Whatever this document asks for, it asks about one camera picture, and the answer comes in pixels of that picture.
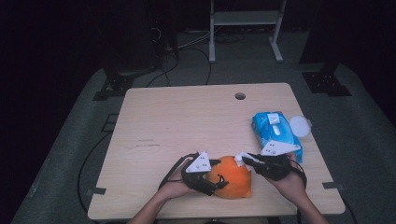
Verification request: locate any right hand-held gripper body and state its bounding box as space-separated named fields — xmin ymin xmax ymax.
xmin=252 ymin=139 xmax=302 ymax=182

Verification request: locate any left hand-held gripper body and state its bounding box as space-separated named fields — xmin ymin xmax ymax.
xmin=180 ymin=150 xmax=219 ymax=197

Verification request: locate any white wet wipe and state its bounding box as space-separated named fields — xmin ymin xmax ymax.
xmin=233 ymin=151 xmax=256 ymax=173

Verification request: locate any orange plush toy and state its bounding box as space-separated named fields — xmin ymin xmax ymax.
xmin=205 ymin=155 xmax=253 ymax=201

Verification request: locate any blue wet wipe pack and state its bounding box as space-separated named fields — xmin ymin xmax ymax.
xmin=250 ymin=111 xmax=313 ymax=164

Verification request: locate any person's left hand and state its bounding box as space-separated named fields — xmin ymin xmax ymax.
xmin=158 ymin=159 xmax=202 ymax=201

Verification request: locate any person's right hand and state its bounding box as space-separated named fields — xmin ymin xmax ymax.
xmin=264 ymin=151 xmax=308 ymax=205

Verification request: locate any grey tape strip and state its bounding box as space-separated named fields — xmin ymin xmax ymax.
xmin=85 ymin=187 xmax=107 ymax=197
xmin=321 ymin=181 xmax=347 ymax=191

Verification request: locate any black stand base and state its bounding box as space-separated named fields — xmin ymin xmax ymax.
xmin=301 ymin=61 xmax=353 ymax=98
xmin=92 ymin=65 xmax=158 ymax=102

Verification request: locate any white metal stand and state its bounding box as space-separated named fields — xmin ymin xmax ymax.
xmin=208 ymin=0 xmax=289 ymax=64

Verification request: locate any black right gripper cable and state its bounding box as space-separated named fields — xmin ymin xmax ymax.
xmin=289 ymin=158 xmax=308 ymax=189

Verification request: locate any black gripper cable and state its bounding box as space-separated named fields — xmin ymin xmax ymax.
xmin=157 ymin=152 xmax=201 ymax=191
xmin=289 ymin=158 xmax=308 ymax=189

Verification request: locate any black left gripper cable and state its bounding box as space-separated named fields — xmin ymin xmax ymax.
xmin=157 ymin=152 xmax=201 ymax=191

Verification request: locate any black floor cable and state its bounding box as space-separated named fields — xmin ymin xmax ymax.
xmin=145 ymin=46 xmax=213 ymax=89
xmin=77 ymin=132 xmax=114 ymax=215

